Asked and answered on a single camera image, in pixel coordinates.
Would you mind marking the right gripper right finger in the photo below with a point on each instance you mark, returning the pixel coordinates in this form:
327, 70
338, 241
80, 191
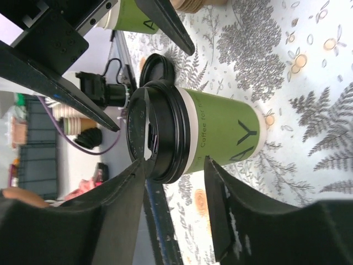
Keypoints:
249, 227

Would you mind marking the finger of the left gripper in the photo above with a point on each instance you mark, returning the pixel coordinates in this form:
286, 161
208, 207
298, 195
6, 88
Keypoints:
162, 13

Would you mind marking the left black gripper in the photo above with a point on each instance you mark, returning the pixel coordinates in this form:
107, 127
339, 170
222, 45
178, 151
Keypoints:
53, 36

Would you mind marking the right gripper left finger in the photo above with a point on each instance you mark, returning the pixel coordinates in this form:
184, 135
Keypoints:
97, 227

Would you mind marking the green paper coffee cup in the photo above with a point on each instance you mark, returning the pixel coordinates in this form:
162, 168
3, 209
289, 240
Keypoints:
227, 130

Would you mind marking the black cup lid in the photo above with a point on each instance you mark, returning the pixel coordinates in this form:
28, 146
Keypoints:
162, 129
157, 67

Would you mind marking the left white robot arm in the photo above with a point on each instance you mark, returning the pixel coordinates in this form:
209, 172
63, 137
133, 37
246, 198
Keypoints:
94, 86

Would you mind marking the cardboard cup carrier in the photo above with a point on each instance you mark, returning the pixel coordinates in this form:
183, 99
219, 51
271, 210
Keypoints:
193, 6

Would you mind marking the stacked green paper cups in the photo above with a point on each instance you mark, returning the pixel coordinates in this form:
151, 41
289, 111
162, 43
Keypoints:
126, 16

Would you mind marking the black cup lid on mat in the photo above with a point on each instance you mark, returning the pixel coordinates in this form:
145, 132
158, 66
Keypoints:
157, 67

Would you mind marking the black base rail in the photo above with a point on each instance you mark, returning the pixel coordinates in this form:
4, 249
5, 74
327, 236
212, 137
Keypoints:
160, 226

